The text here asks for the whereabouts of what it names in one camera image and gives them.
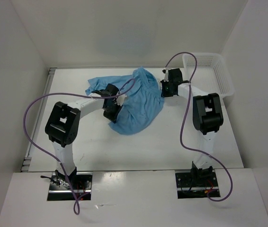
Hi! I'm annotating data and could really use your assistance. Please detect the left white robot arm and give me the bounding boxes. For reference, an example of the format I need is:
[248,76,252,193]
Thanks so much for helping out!
[45,84,122,189]

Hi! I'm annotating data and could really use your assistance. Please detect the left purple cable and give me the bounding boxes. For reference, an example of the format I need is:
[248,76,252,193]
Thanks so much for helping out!
[23,78,136,215]

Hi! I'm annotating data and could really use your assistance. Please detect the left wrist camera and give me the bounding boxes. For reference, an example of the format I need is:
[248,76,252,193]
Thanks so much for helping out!
[116,94,128,106]

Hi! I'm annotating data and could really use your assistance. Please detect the light blue shorts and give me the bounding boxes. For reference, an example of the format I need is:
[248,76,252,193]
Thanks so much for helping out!
[85,67,164,135]

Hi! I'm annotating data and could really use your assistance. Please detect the purple cable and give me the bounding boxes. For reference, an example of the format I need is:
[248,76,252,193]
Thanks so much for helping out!
[164,52,233,201]
[23,78,136,215]

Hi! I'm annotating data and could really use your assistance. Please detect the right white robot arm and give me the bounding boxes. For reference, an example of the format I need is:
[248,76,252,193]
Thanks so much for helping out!
[161,68,223,186]

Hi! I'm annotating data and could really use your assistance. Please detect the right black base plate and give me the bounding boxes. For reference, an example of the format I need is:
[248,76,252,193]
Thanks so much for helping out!
[175,170,221,199]

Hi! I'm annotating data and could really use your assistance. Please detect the aluminium table edge rail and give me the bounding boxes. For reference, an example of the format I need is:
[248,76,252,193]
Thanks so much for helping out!
[20,68,57,173]

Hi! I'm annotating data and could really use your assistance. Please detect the white plastic basket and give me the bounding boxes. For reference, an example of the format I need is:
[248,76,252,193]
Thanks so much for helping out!
[182,52,234,98]

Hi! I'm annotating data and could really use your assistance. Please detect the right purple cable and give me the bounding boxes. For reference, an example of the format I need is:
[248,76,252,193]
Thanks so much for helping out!
[164,52,233,201]

